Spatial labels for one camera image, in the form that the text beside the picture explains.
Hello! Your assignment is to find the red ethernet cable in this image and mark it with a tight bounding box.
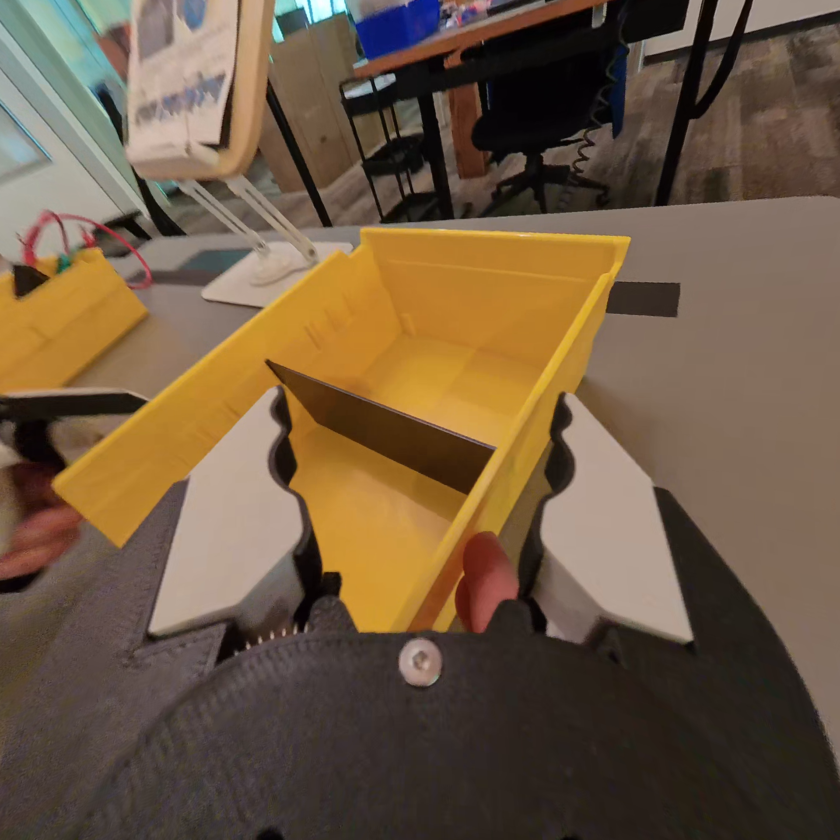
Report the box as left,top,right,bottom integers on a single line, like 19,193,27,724
21,210,153,290

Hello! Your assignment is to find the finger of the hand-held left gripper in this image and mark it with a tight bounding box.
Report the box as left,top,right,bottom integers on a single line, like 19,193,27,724
0,387,151,421

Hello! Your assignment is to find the printed instruction sheet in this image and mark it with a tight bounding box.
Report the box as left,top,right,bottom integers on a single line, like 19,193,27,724
128,0,247,165

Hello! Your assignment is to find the black office chair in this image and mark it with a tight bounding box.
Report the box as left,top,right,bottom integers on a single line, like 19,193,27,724
469,0,634,214

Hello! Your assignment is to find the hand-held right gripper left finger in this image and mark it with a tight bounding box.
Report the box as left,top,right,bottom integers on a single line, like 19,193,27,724
147,386,343,637

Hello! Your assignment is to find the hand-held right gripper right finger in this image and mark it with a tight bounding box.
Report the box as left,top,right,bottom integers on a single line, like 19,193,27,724
517,391,695,644

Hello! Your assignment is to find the wooden desk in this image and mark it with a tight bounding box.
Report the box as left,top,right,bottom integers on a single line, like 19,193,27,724
354,0,608,181

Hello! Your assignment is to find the black tape strip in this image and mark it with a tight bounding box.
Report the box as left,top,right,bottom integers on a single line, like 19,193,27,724
108,249,681,318

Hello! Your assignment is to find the person's left hand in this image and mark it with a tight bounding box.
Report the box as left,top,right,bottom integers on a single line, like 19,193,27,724
0,459,85,581

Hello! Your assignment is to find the cardboard box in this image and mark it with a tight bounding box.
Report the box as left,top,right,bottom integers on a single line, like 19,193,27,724
269,13,388,191

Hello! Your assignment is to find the black bin divider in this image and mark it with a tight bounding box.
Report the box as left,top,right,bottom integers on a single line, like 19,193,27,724
266,360,497,494

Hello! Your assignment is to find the black metal stand pole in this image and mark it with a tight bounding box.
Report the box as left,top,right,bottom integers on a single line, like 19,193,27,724
656,0,723,206

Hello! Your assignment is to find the white and wood document stand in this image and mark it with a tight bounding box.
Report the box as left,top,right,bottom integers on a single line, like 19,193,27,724
125,0,355,308

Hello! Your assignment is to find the blue storage bin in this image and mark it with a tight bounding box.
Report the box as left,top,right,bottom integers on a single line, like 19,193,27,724
354,0,441,60

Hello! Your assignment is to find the black metal cart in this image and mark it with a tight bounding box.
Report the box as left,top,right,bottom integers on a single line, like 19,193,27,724
340,75,454,224

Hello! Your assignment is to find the person's right hand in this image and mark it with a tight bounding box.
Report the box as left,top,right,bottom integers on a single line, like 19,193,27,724
455,532,519,634

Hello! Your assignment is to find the yellow plastic bin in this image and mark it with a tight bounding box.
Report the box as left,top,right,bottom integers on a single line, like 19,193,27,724
0,248,150,395
52,226,632,634

